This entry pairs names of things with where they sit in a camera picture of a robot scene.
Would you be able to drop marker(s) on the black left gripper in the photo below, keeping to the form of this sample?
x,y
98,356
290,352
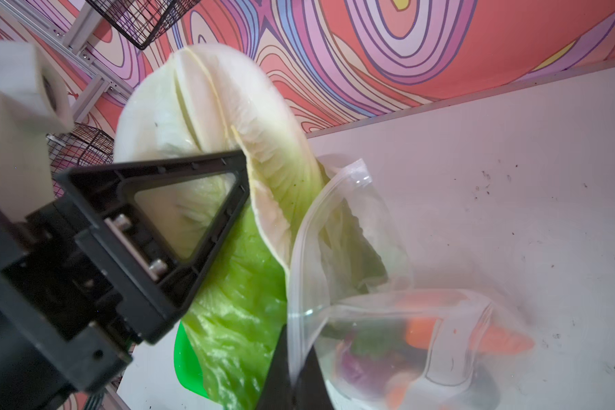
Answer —
x,y
60,328

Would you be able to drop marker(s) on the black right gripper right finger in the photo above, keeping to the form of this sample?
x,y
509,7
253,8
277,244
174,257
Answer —
x,y
310,392

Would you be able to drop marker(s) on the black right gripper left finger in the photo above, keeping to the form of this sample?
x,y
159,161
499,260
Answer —
x,y
277,392

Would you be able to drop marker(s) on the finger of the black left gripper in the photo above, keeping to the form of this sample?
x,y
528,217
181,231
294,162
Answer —
x,y
154,228

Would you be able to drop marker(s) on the purple red onion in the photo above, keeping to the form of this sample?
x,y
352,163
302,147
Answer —
x,y
366,375

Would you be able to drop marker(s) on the clear zip top bag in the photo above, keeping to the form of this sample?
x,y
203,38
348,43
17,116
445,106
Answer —
x,y
351,282

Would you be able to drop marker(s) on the green lettuce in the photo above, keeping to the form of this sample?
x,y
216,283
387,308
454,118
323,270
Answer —
x,y
210,99

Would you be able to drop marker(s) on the green plastic basket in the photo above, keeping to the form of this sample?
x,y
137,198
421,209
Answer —
x,y
186,364

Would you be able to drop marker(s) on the black wire basket left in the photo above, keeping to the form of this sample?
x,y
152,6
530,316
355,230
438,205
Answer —
x,y
84,146

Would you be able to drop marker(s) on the black wire basket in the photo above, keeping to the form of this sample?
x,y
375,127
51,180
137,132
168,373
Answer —
x,y
142,22
84,146

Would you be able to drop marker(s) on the black wire basket rear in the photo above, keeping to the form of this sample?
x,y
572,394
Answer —
x,y
142,22

